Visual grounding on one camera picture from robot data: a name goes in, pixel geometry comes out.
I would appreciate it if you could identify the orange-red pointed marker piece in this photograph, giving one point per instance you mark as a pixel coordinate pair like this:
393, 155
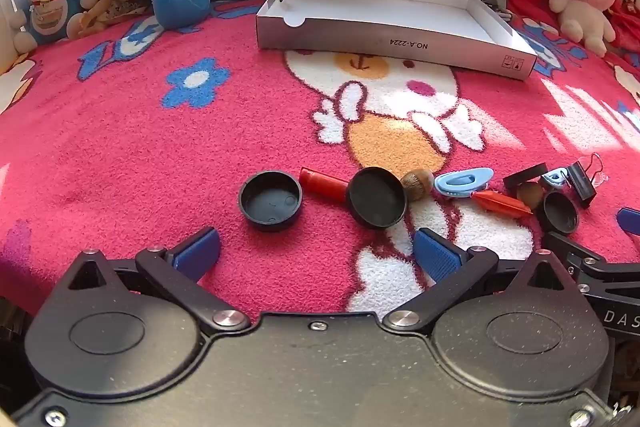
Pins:
500, 203

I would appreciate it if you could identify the black binder clip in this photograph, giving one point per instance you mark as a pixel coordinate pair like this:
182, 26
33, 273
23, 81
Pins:
582, 187

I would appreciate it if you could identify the small black round cap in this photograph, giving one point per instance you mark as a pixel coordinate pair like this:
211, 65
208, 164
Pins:
560, 213

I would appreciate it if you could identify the large black round cap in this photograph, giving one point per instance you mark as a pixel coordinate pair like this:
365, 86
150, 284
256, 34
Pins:
376, 198
271, 202

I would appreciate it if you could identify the blue hair clip oval hole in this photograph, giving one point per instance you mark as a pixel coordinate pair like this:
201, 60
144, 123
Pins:
462, 182

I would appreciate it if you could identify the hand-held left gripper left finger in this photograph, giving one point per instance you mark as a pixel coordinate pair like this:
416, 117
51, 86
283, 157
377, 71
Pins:
197, 251

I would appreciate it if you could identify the small blue hair clip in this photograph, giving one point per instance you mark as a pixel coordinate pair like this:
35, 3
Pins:
554, 179

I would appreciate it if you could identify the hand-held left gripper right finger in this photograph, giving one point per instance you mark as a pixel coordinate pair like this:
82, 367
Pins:
437, 257

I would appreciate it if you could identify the pink printed blanket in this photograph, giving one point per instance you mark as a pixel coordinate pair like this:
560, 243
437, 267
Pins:
150, 132

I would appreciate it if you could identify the brown walnut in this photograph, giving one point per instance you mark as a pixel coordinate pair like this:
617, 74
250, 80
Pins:
417, 183
530, 195

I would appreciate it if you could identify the red cylinder marker piece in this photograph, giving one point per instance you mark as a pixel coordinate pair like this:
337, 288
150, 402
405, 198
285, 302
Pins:
322, 184

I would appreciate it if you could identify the white cardboard box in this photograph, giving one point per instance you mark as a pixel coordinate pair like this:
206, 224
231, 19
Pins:
390, 22

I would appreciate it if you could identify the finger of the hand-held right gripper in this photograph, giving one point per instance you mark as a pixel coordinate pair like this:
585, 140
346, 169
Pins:
567, 249
629, 220

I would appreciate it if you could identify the clear plastic cap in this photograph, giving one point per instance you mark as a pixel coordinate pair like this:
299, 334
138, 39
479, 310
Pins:
602, 179

